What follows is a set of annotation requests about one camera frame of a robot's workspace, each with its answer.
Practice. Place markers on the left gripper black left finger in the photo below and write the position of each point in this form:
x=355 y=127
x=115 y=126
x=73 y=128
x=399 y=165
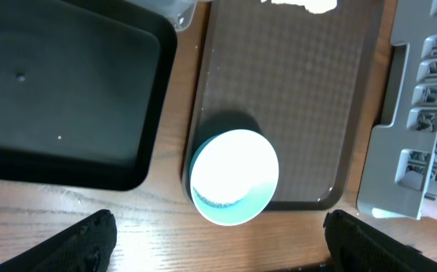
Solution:
x=86 y=246

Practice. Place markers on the grey dishwasher rack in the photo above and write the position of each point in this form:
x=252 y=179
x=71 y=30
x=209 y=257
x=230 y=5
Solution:
x=400 y=174

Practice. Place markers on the clear plastic bin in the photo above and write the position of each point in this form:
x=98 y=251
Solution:
x=178 y=12

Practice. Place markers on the black plastic tray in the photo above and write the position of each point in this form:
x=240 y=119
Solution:
x=82 y=87

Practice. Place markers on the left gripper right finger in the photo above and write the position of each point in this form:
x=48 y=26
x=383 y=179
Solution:
x=357 y=246

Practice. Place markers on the brown serving tray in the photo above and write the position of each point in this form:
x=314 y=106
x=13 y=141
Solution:
x=297 y=78

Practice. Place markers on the white tissue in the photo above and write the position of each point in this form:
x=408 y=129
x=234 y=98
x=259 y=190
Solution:
x=312 y=6

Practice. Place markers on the light blue rice bowl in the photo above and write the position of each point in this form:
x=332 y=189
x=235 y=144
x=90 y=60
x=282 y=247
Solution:
x=233 y=177

